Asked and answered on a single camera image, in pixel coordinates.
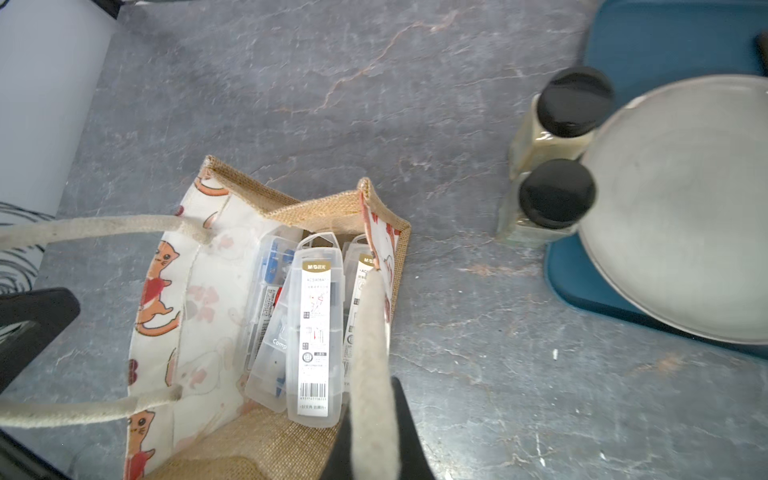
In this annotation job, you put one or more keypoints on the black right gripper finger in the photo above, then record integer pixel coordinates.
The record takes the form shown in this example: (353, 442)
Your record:
(414, 464)

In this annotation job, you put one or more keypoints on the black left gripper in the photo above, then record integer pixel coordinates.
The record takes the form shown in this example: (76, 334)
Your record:
(30, 321)

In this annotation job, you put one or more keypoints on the burlap canvas tote bag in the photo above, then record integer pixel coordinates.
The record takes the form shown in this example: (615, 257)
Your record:
(185, 414)

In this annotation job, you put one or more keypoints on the clear compass case gold label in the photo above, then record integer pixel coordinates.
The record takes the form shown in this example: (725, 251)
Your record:
(358, 261)

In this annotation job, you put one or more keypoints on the clear compass case barcode label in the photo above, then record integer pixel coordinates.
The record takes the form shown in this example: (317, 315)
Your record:
(314, 363)

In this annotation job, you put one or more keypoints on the clear compass case blue insert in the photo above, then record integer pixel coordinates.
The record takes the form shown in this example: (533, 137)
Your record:
(269, 267)

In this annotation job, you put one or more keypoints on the clear compass case white label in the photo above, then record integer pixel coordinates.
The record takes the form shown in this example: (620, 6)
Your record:
(266, 382)

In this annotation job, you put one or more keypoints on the spice jar black lid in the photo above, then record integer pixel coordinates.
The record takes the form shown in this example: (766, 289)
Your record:
(562, 119)
(546, 204)

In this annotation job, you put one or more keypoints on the grey round plate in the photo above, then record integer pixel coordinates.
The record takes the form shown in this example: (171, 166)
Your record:
(679, 227)

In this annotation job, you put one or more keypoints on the teal plastic tray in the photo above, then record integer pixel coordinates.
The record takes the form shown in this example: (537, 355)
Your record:
(642, 45)

